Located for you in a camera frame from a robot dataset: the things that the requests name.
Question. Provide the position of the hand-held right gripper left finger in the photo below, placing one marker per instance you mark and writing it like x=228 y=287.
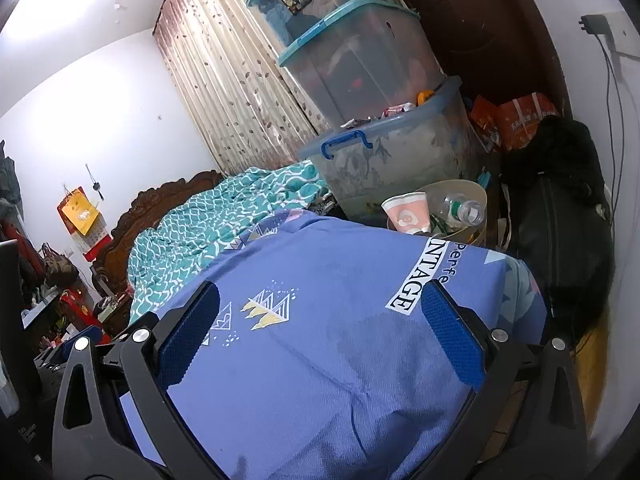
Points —
x=187 y=332

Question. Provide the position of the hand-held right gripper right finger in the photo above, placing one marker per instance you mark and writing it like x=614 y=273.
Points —
x=452 y=332

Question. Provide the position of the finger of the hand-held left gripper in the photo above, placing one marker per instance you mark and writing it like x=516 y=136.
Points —
x=57 y=355

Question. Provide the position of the beige round bin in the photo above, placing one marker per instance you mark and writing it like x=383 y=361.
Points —
x=473 y=238

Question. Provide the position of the clear bottle green label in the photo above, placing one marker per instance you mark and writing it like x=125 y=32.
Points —
x=460 y=211

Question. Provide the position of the grey metal shelf rack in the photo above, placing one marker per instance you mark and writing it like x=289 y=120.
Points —
x=37 y=313

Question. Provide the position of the red gift bag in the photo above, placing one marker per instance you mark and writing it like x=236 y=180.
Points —
x=80 y=308

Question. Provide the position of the dark bedside table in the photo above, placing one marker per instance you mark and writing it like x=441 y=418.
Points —
x=112 y=316

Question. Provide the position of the brown handbag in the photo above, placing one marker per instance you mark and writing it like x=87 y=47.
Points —
x=60 y=268

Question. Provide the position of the red clothes pile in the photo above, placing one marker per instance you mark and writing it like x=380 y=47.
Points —
x=10 y=234

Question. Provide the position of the teal patterned quilt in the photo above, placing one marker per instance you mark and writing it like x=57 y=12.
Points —
x=200 y=232

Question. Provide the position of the pink and white paper cup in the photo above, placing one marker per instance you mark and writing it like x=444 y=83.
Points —
x=407 y=216

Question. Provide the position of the purple printed bed sheet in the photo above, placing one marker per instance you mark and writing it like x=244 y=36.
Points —
x=325 y=365

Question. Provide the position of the carved wooden headboard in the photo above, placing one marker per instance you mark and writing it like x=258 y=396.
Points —
x=150 y=201

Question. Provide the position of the large black bag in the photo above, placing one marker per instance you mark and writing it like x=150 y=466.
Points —
x=560 y=210

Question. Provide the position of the hanging keys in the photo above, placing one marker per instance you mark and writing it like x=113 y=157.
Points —
x=97 y=190

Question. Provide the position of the orange cardboard box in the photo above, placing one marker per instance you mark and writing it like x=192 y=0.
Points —
x=484 y=120
x=527 y=120

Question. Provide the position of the beige leaf print curtain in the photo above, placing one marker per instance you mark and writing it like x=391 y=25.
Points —
x=225 y=60

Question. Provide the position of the clear storage box teal lid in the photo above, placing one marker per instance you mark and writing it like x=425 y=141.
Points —
x=360 y=60

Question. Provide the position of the brown wooden door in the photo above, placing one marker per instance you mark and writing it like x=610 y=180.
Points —
x=475 y=20

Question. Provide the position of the black charger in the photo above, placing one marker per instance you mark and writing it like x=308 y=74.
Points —
x=592 y=24

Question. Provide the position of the red and yellow wall calendar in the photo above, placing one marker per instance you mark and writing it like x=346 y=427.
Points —
x=80 y=216

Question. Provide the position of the white wall socket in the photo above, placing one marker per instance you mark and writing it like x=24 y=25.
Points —
x=622 y=35

